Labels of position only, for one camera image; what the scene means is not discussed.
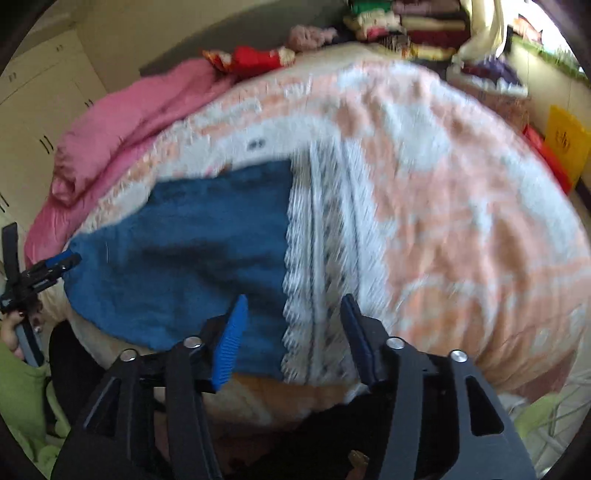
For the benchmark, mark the yellow bin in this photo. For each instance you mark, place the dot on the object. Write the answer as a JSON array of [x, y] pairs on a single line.
[[568, 138]]

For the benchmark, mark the blue denim pants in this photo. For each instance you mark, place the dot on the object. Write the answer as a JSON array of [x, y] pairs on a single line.
[[184, 240]]

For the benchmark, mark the black framed window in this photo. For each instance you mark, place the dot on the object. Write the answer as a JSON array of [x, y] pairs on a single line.
[[554, 27]]

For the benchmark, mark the person's left hand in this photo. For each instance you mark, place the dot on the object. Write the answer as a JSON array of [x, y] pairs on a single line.
[[7, 334]]

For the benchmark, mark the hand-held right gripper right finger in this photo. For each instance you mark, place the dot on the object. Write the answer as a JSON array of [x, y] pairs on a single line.
[[358, 344]]

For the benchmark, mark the cream curtain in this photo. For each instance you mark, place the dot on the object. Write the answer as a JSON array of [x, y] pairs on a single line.
[[485, 32]]

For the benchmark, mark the white fleece bed sheet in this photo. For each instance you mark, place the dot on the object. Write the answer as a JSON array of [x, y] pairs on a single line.
[[332, 54]]

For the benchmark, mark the mauve fluffy cloth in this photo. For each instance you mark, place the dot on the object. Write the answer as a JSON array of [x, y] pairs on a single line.
[[309, 37]]

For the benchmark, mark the pink duvet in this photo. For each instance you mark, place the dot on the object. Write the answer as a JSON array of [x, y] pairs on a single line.
[[115, 129]]

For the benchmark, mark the peach and white fleece blanket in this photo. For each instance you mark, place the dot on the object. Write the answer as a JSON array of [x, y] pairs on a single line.
[[438, 184]]

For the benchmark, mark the red patterned cloth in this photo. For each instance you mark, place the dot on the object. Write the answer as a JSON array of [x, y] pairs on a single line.
[[251, 57]]

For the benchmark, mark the green window sill cloth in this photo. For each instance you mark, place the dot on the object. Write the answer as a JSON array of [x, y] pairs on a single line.
[[554, 57]]

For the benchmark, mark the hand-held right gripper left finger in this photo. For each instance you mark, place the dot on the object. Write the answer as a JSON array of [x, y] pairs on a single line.
[[231, 341]]

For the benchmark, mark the red bag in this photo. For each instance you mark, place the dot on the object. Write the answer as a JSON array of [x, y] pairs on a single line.
[[549, 159]]

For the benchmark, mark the purple clothes pile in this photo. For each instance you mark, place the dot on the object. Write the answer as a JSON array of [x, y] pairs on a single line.
[[494, 71]]

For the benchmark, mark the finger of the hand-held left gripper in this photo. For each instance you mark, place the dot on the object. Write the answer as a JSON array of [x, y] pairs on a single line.
[[64, 268], [57, 259]]

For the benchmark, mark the cream wardrobe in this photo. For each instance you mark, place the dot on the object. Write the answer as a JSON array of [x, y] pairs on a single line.
[[41, 92]]

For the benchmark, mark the stack of folded clothes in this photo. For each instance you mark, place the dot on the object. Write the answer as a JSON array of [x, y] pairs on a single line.
[[415, 27]]

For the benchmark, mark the light green cloth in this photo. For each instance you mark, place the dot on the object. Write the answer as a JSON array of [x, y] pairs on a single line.
[[540, 415]]

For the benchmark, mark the person's legs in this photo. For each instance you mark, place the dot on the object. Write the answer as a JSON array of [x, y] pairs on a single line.
[[300, 443]]

